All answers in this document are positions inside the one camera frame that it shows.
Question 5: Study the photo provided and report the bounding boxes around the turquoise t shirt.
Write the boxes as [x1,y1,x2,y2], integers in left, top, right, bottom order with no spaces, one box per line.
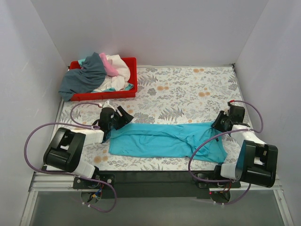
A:
[109,122,227,163]

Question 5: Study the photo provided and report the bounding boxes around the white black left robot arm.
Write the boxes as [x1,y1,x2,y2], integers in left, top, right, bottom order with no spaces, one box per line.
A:
[43,106,134,178]

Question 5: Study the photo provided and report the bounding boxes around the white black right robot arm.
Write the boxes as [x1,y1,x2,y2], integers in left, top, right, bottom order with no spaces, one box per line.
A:
[212,103,278,188]

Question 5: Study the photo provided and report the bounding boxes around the red plastic bin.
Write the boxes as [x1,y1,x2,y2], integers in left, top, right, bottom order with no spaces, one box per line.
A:
[71,57,138,101]

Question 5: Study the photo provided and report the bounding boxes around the light teal garment in bin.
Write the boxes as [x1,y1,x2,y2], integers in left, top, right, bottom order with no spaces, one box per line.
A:
[76,53,134,93]

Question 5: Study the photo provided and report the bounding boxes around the white t shirt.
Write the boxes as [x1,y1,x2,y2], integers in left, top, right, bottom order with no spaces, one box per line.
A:
[92,55,134,93]

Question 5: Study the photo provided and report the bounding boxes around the floral patterned table mat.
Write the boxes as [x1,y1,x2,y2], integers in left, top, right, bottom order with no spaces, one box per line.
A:
[46,66,258,171]

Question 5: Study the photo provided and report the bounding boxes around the pink t shirt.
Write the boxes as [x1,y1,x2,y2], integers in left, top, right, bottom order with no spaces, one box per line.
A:
[99,53,119,77]

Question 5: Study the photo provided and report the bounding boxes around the dark grey t shirt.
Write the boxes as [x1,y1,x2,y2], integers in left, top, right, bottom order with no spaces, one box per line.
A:
[58,53,107,102]

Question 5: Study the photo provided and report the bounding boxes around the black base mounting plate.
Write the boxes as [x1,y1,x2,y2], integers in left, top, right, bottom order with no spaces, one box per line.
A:
[72,170,242,200]

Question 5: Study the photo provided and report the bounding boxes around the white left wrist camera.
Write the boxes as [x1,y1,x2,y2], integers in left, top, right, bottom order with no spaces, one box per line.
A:
[98,100,116,111]

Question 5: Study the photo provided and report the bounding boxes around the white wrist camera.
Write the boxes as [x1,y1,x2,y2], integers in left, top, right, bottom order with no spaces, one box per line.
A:
[227,100,241,112]
[98,100,116,111]

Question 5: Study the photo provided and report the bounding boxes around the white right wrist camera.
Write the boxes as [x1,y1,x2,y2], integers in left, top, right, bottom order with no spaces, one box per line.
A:
[227,100,241,112]

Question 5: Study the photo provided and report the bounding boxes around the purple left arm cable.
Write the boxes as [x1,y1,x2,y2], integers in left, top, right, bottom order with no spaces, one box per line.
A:
[24,101,118,213]

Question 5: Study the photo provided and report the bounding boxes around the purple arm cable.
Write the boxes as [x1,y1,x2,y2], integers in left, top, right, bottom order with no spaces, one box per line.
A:
[188,100,264,206]
[24,101,118,213]

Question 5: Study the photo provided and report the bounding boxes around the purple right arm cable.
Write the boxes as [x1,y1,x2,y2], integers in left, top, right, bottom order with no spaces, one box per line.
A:
[188,100,264,206]

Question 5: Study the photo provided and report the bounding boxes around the aluminium frame rail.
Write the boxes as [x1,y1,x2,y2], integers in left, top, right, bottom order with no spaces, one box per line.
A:
[19,98,294,226]

